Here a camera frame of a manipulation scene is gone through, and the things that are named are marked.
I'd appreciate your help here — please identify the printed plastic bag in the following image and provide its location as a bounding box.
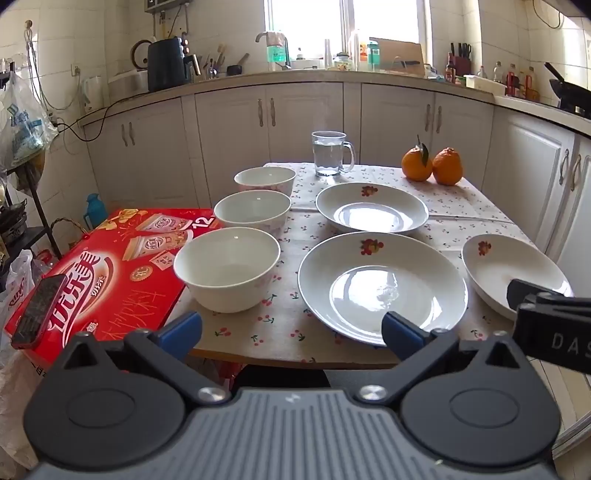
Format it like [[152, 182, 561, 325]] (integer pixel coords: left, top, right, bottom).
[[0, 69, 59, 169]]

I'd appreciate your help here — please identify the stained white fruit print plate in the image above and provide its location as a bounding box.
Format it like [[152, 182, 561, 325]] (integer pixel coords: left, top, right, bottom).
[[462, 233, 574, 321]]

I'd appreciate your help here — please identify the dark blue air fryer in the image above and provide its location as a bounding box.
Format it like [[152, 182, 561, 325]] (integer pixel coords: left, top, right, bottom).
[[147, 32, 197, 93]]

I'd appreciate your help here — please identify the kitchen window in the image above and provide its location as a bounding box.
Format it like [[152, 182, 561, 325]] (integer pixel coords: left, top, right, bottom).
[[264, 0, 432, 63]]

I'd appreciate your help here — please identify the round wooden hoop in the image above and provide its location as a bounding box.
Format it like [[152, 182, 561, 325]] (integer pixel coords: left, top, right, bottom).
[[132, 39, 155, 71]]

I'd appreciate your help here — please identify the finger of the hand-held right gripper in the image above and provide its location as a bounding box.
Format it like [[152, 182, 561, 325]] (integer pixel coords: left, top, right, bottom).
[[506, 279, 578, 311]]

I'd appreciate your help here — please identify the glass mug with water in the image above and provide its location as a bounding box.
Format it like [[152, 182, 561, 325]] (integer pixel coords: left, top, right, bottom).
[[311, 130, 356, 177]]

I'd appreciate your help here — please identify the white plastic bag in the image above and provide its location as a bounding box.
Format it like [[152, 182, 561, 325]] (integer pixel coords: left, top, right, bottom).
[[0, 249, 54, 467]]

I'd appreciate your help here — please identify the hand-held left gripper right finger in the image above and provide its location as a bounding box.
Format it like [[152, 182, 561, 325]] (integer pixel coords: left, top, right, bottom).
[[353, 311, 527, 407]]

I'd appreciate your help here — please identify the white electric kettle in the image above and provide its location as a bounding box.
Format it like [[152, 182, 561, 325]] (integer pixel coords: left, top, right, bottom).
[[82, 75, 105, 114]]

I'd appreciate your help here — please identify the orange with green leaf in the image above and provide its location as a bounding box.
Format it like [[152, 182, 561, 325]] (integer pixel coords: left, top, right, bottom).
[[401, 135, 434, 181]]

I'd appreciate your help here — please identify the row of condiment bottles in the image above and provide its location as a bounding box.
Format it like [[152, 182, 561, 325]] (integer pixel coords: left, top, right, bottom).
[[444, 52, 541, 102]]

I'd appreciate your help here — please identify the black wok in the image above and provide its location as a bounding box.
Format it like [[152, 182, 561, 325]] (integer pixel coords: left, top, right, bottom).
[[544, 62, 591, 114]]

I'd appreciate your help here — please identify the green dish soap bottle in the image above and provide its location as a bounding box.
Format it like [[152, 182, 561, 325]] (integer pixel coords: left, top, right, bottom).
[[267, 30, 288, 70]]

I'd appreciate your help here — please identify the black smartphone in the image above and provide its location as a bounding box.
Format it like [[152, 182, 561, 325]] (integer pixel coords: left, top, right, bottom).
[[10, 274, 68, 350]]

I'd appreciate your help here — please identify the white rice cooker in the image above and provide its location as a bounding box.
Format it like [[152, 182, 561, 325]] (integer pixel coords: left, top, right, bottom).
[[108, 69, 149, 95]]

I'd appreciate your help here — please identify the black metal rack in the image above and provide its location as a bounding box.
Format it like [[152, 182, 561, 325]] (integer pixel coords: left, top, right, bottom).
[[0, 157, 63, 282]]

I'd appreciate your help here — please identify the metal kitchen faucet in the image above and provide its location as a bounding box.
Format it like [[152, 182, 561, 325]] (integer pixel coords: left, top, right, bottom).
[[255, 31, 293, 71]]

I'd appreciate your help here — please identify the bumpy orange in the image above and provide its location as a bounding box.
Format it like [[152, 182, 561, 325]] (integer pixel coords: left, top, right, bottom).
[[432, 147, 464, 186]]

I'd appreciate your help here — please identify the teal thermos bottle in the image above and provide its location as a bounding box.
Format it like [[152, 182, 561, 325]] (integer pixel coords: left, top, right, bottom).
[[85, 193, 108, 229]]

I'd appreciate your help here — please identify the wooden cutting board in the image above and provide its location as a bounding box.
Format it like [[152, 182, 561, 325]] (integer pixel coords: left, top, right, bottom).
[[369, 37, 426, 77]]

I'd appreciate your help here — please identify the red printed carton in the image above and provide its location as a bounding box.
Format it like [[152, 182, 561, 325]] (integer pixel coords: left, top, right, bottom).
[[4, 208, 222, 370]]

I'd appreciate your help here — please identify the utensil holder with utensils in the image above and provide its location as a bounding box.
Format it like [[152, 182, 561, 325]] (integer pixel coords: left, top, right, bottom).
[[202, 43, 228, 80]]

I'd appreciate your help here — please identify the white kitchen cabinet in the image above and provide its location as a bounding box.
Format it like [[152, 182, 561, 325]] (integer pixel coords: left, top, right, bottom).
[[81, 76, 591, 296]]

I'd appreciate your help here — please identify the knife block with knives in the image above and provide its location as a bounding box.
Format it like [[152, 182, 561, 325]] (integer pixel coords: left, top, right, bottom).
[[450, 42, 472, 75]]

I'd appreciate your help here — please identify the white floral bowl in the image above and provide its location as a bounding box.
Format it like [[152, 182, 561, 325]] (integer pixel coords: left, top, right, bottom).
[[233, 166, 297, 199], [213, 189, 292, 237], [173, 227, 281, 315]]

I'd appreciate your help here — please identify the white plastic basket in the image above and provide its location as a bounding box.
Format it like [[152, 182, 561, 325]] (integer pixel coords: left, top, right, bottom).
[[464, 74, 508, 95]]

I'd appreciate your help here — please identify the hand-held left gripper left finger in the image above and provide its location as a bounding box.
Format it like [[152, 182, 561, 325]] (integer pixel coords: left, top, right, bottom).
[[59, 312, 232, 407]]

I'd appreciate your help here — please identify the wall water heater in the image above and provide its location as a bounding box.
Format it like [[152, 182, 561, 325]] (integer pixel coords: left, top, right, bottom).
[[144, 0, 195, 12]]

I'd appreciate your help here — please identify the small black pot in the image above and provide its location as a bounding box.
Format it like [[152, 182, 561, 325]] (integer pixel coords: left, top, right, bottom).
[[226, 53, 250, 77]]

